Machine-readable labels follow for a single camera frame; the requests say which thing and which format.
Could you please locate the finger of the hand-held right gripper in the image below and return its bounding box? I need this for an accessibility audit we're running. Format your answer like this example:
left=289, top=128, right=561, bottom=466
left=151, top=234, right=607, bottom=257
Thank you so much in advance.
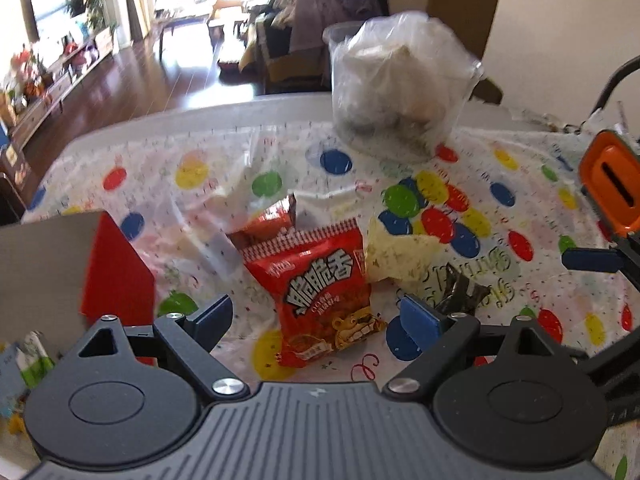
left=561, top=232, right=640, bottom=292
left=570, top=344, right=640, bottom=427

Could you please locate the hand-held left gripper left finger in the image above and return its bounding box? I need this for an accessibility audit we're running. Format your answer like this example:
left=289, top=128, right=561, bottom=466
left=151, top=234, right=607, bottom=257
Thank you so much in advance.
left=77, top=294, right=251, bottom=402

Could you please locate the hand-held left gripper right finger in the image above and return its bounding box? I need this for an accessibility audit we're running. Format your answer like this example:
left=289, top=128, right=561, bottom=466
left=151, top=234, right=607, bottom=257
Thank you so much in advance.
left=382, top=294, right=577, bottom=401

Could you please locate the red snack packet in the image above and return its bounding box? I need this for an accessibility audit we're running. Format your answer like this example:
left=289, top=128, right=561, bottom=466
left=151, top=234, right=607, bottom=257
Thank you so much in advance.
left=243, top=217, right=389, bottom=369

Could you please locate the red cardboard box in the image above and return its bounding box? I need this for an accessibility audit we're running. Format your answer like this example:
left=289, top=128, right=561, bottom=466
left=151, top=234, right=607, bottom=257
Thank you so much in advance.
left=0, top=210, right=157, bottom=366

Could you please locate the black snack packet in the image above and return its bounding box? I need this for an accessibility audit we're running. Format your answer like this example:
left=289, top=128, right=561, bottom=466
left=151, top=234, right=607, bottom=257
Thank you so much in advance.
left=434, top=262, right=494, bottom=322

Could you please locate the pale yellow snack packet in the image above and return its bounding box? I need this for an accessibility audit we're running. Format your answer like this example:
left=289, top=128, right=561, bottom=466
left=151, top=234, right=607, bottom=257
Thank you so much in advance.
left=364, top=214, right=442, bottom=284

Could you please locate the orange and green desktop bin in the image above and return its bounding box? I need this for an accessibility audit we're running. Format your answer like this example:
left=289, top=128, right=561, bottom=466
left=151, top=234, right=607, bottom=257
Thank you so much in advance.
left=576, top=129, right=640, bottom=237

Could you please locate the orange snack packet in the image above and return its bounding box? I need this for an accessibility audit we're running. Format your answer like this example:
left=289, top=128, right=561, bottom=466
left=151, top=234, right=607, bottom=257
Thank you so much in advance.
left=227, top=194, right=299, bottom=252

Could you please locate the balloon print tablecloth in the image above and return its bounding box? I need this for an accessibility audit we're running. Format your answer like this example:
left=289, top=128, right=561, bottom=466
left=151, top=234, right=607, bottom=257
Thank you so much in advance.
left=20, top=97, right=640, bottom=480

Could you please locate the clear plastic bag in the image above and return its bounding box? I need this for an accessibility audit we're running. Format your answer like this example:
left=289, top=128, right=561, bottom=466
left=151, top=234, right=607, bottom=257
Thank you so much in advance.
left=322, top=10, right=485, bottom=162

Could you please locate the television cabinet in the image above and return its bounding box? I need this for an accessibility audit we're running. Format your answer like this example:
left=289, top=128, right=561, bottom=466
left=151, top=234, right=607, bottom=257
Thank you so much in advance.
left=0, top=30, right=120, bottom=137

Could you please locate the coffee table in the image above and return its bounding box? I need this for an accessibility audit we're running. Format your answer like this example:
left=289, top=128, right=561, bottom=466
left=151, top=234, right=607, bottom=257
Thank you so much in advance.
left=159, top=2, right=251, bottom=57

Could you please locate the sofa with clothes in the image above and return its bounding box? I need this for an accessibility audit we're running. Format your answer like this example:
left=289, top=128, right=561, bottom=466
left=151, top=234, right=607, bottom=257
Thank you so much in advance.
left=239, top=0, right=392, bottom=96

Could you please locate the television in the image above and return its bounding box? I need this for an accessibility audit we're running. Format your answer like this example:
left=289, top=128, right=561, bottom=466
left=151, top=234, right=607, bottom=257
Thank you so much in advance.
left=25, top=0, right=85, bottom=45

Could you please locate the black cable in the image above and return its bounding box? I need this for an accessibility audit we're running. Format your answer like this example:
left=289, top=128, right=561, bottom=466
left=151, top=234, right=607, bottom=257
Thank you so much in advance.
left=590, top=54, right=640, bottom=113

